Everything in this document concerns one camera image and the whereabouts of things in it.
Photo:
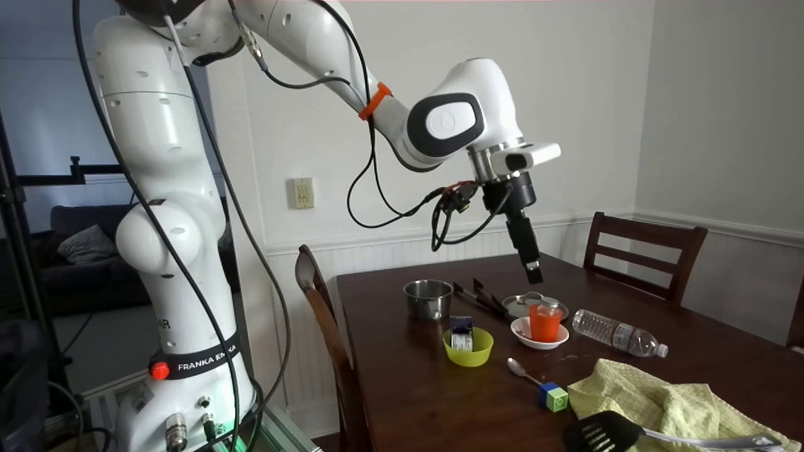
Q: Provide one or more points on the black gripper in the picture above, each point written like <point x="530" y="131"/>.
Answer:
<point x="513" y="196"/>

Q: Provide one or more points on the clear glass bowl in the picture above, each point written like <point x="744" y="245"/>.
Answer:
<point x="519" y="302"/>

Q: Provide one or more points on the yellow-green plastic bowl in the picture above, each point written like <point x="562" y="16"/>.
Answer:
<point x="470" y="356"/>

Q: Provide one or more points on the black tongs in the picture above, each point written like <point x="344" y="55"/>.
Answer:
<point x="491" y="299"/>

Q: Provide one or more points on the orange cup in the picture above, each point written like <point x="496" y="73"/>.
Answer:
<point x="547" y="322"/>

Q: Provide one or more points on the blue and white lego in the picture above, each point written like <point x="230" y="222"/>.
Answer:
<point x="461" y="335"/>

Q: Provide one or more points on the silver spoon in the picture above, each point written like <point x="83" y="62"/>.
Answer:
<point x="522" y="370"/>

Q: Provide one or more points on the clear plastic water bottle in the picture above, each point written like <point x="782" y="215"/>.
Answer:
<point x="617" y="332"/>

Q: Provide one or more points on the small steel pot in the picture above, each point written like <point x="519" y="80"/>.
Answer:
<point x="427" y="302"/>

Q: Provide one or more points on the dark wooden chair slatted back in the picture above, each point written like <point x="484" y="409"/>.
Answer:
<point x="643" y="229"/>

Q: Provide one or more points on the black slotted spatula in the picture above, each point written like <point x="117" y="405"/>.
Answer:
<point x="603" y="434"/>

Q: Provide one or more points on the pale yellow cloth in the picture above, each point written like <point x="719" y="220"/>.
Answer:
<point x="670" y="404"/>

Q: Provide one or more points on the dark wooden chair rounded back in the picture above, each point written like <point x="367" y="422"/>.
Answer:
<point x="329" y="327"/>

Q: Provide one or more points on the grey pillow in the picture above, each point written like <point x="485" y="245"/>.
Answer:
<point x="89" y="245"/>

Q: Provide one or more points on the dark sofa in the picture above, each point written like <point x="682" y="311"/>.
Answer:
<point x="83" y="281"/>

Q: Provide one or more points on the black horizontal boom bar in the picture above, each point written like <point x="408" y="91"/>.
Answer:
<point x="58" y="176"/>

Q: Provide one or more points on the black tripod stand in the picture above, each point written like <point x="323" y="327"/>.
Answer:
<point x="20" y="252"/>

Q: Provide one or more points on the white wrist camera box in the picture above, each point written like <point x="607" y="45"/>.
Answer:
<point x="527" y="156"/>

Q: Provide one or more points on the beige wall outlet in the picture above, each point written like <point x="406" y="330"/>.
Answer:
<point x="299" y="193"/>

